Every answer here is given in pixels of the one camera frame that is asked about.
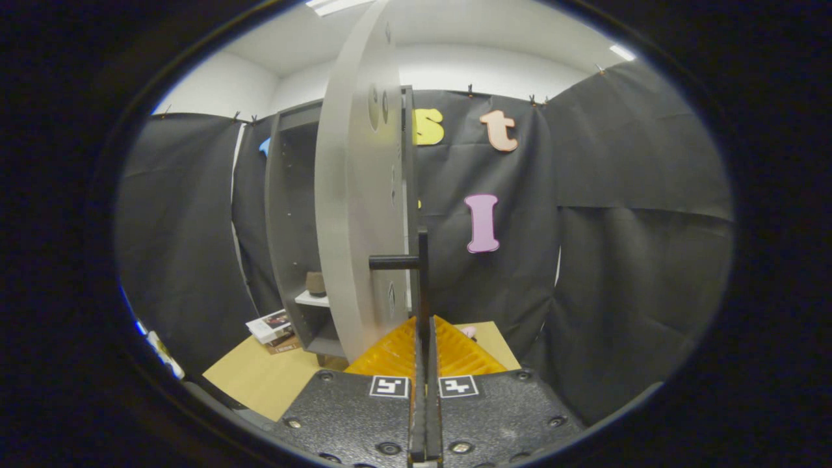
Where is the long ceiling light panel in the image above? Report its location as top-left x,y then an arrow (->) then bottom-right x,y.
305,0 -> 378,17

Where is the black backdrop cloth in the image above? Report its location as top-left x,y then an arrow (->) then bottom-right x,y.
116,60 -> 735,426

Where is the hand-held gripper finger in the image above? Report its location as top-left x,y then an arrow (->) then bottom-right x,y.
270,315 -> 428,468
427,315 -> 586,468

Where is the white book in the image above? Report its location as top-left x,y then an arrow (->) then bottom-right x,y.
246,310 -> 294,344

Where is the grey shoe cabinet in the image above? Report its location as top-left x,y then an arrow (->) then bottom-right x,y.
263,99 -> 348,358

